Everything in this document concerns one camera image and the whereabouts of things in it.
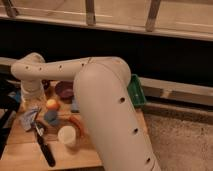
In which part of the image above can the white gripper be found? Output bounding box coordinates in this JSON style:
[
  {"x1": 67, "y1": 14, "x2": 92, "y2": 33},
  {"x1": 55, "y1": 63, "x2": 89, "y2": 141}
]
[{"x1": 21, "y1": 80, "x2": 46, "y2": 108}]

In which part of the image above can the grey blue towel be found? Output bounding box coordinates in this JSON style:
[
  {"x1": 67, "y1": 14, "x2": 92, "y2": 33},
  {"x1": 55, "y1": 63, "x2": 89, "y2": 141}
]
[{"x1": 19, "y1": 106, "x2": 41, "y2": 131}]

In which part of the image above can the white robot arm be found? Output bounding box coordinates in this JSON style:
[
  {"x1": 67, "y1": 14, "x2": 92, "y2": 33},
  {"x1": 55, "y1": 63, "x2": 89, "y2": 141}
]
[{"x1": 11, "y1": 53, "x2": 161, "y2": 171}]

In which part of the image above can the dark red bowl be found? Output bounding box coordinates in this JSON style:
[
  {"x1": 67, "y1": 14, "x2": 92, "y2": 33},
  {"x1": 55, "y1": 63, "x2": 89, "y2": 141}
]
[{"x1": 42, "y1": 80, "x2": 50, "y2": 92}]

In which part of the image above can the red yellow apple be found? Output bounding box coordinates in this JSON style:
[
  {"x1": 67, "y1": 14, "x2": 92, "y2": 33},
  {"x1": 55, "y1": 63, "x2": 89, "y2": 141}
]
[{"x1": 46, "y1": 99, "x2": 60, "y2": 110}]

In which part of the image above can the blue round lid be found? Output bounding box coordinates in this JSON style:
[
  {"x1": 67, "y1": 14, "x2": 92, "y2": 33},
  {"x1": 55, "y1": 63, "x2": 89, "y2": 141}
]
[{"x1": 44, "y1": 110, "x2": 59, "y2": 126}]

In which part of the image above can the black object at left edge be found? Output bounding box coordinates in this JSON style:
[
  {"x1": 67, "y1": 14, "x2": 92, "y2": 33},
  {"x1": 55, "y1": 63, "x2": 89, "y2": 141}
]
[{"x1": 0, "y1": 78, "x2": 20, "y2": 158}]

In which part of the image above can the purple bowl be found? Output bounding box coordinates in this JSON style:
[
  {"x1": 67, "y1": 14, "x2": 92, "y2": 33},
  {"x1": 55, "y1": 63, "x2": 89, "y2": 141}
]
[{"x1": 55, "y1": 81, "x2": 74, "y2": 99}]

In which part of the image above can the blue sponge block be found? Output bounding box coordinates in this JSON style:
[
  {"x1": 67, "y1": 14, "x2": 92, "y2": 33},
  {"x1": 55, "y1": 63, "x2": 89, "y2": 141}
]
[{"x1": 71, "y1": 97, "x2": 79, "y2": 113}]

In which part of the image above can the red chili pepper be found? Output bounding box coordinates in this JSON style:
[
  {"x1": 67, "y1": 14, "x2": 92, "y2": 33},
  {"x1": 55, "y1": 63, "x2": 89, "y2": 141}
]
[{"x1": 69, "y1": 116, "x2": 84, "y2": 137}]

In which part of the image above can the green plastic tray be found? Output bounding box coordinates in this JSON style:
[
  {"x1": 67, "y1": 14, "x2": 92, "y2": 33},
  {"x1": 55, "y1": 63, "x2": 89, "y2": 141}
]
[{"x1": 127, "y1": 74, "x2": 146, "y2": 108}]

